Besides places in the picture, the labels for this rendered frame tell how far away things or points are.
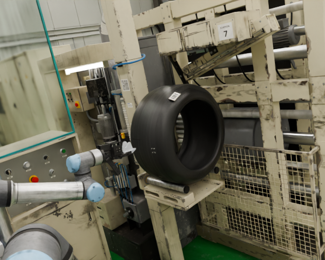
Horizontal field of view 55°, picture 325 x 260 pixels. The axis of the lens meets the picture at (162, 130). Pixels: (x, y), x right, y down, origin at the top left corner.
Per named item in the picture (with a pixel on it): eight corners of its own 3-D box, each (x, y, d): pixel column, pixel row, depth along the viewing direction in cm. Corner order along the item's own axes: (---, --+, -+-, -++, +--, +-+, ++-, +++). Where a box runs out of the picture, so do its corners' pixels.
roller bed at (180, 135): (178, 152, 240) (171, 115, 233) (191, 146, 249) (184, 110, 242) (197, 155, 225) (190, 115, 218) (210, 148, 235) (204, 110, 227)
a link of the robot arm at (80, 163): (66, 173, 140) (63, 155, 139) (88, 166, 148) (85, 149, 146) (75, 176, 135) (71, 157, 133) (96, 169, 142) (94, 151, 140)
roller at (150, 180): (146, 175, 200) (151, 176, 203) (144, 181, 199) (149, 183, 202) (185, 184, 174) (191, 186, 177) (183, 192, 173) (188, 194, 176)
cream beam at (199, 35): (159, 57, 203) (154, 33, 200) (184, 51, 219) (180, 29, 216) (238, 42, 158) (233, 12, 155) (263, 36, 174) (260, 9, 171)
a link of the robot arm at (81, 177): (82, 201, 135) (78, 177, 133) (75, 194, 145) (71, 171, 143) (99, 196, 139) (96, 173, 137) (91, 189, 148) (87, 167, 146)
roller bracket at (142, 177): (140, 189, 200) (136, 175, 198) (181, 165, 225) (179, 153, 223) (143, 190, 198) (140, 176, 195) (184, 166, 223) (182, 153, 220)
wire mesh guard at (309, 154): (202, 223, 248) (187, 141, 231) (204, 222, 249) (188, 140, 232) (320, 264, 182) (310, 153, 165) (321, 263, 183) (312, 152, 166)
